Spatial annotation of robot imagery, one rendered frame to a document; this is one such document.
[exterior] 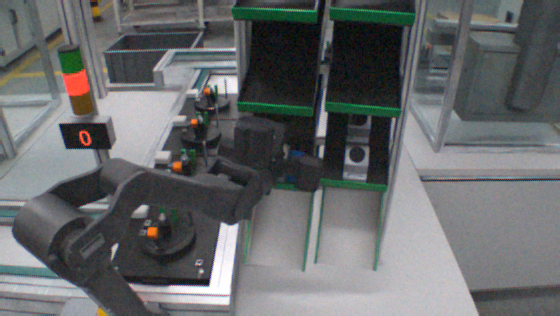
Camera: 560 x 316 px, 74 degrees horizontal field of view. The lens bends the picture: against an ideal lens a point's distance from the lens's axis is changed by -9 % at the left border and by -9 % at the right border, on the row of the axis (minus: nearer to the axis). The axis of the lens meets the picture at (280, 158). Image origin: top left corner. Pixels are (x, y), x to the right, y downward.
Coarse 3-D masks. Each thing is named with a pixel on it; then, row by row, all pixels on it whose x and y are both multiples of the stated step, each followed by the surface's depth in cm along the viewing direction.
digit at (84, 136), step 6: (78, 126) 91; (84, 126) 91; (90, 126) 91; (78, 132) 92; (84, 132) 92; (90, 132) 92; (78, 138) 93; (84, 138) 93; (90, 138) 93; (78, 144) 94; (84, 144) 94; (90, 144) 94
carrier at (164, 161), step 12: (204, 144) 116; (156, 156) 125; (168, 156) 125; (180, 156) 129; (192, 156) 119; (204, 156) 118; (216, 156) 129; (156, 168) 123; (168, 168) 119; (192, 168) 120; (204, 168) 120
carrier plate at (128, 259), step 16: (128, 224) 102; (208, 224) 102; (128, 240) 97; (208, 240) 97; (128, 256) 92; (144, 256) 93; (192, 256) 93; (208, 256) 93; (128, 272) 88; (144, 272) 88; (160, 272) 89; (176, 272) 89; (192, 272) 89; (208, 272) 89
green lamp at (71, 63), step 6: (78, 48) 84; (60, 54) 82; (66, 54) 82; (72, 54) 82; (78, 54) 84; (60, 60) 83; (66, 60) 82; (72, 60) 83; (78, 60) 84; (66, 66) 83; (72, 66) 83; (78, 66) 84; (66, 72) 84; (72, 72) 84; (78, 72) 85
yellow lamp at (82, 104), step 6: (72, 96) 87; (78, 96) 87; (84, 96) 88; (90, 96) 90; (72, 102) 88; (78, 102) 88; (84, 102) 89; (90, 102) 90; (72, 108) 89; (78, 108) 89; (84, 108) 89; (90, 108) 91; (78, 114) 90; (84, 114) 90
